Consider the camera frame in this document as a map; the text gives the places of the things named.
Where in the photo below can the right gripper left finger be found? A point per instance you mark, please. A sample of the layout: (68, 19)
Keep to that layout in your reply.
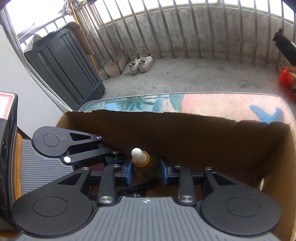
(113, 176)

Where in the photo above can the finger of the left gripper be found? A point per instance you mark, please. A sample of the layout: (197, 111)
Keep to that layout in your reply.
(54, 142)
(105, 155)

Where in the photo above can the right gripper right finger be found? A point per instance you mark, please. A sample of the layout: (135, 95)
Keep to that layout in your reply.
(180, 177)

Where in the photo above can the green dropper bottle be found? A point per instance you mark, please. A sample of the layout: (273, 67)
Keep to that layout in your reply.
(145, 165)

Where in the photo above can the dark grey cabinet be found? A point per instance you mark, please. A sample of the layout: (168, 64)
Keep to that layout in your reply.
(62, 59)

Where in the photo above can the brown cardboard box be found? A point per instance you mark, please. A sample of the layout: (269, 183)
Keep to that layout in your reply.
(256, 153)

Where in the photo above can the left white sneaker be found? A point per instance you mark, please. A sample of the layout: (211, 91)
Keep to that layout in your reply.
(134, 67)

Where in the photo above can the white sneaker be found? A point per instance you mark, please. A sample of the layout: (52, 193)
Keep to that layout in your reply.
(134, 67)
(145, 63)

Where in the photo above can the right white sneaker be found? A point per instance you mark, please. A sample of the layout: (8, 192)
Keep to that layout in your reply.
(145, 63)

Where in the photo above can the red plastic bag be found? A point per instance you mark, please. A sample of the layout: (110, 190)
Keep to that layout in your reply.
(285, 79)

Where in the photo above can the metal balcony railing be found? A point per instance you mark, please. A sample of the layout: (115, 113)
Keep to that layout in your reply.
(233, 29)

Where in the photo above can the wheelchair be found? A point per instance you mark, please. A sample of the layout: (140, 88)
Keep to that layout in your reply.
(287, 60)

